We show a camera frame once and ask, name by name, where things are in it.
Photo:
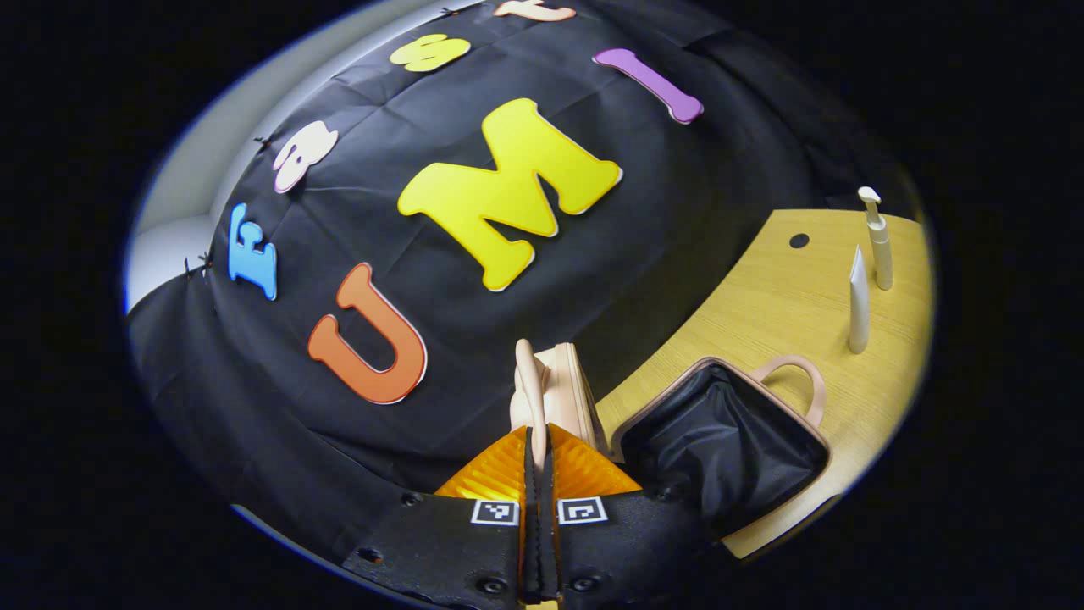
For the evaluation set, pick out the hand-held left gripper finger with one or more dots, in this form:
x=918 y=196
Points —
x=530 y=525
x=550 y=525

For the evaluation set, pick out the white squeeze tube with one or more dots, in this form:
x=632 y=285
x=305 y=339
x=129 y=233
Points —
x=859 y=305

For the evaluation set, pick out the white pump bottle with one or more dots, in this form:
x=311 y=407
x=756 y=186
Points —
x=881 y=250

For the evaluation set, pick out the black backdrop cloth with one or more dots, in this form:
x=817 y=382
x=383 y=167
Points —
x=322 y=212

